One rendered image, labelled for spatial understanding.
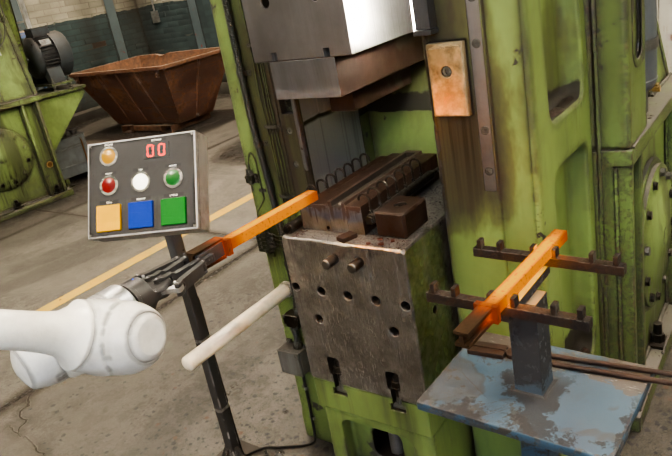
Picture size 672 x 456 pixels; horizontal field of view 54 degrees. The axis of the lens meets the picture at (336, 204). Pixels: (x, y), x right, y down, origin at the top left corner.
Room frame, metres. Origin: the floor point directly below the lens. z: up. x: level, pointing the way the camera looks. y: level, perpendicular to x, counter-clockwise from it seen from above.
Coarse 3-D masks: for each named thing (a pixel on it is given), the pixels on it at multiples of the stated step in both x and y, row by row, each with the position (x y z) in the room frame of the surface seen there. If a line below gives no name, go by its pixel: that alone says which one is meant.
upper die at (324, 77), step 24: (384, 48) 1.70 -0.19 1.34; (408, 48) 1.80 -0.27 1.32; (288, 72) 1.62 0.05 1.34; (312, 72) 1.58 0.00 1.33; (336, 72) 1.53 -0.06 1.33; (360, 72) 1.61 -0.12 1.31; (384, 72) 1.69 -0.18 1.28; (288, 96) 1.63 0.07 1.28; (312, 96) 1.58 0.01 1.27; (336, 96) 1.54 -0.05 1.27
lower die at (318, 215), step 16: (384, 160) 1.89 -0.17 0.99; (432, 160) 1.84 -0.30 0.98; (352, 176) 1.83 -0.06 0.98; (368, 176) 1.74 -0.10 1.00; (384, 176) 1.72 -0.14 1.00; (400, 176) 1.71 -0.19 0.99; (416, 176) 1.76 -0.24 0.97; (336, 192) 1.68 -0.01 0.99; (384, 192) 1.62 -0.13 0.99; (416, 192) 1.75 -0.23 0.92; (304, 208) 1.64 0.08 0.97; (320, 208) 1.61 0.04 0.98; (336, 208) 1.58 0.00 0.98; (352, 208) 1.55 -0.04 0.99; (368, 208) 1.56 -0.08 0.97; (304, 224) 1.65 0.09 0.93; (320, 224) 1.62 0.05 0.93; (336, 224) 1.58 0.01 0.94; (352, 224) 1.55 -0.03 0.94
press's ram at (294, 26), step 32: (256, 0) 1.66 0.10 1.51; (288, 0) 1.59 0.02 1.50; (320, 0) 1.54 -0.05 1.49; (352, 0) 1.53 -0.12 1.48; (384, 0) 1.63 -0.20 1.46; (256, 32) 1.67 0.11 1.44; (288, 32) 1.61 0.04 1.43; (320, 32) 1.55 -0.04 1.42; (352, 32) 1.51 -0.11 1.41; (384, 32) 1.62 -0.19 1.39
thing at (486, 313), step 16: (544, 240) 1.24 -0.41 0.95; (560, 240) 1.24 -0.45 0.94; (528, 256) 1.18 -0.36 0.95; (544, 256) 1.18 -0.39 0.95; (512, 272) 1.13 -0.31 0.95; (528, 272) 1.12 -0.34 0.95; (512, 288) 1.07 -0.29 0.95; (480, 304) 1.03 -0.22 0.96; (496, 304) 1.02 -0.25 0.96; (464, 320) 0.99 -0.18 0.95; (480, 320) 0.98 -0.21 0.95; (496, 320) 1.00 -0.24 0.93; (464, 336) 0.95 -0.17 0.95; (480, 336) 0.97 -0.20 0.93
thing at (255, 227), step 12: (312, 192) 1.50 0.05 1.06; (288, 204) 1.44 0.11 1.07; (300, 204) 1.45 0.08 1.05; (264, 216) 1.38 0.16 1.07; (276, 216) 1.38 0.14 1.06; (288, 216) 1.41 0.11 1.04; (240, 228) 1.33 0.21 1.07; (252, 228) 1.32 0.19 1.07; (264, 228) 1.35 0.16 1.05; (216, 240) 1.25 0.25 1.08; (228, 240) 1.25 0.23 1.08; (240, 240) 1.29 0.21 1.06; (192, 252) 1.20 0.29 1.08; (228, 252) 1.25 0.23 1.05
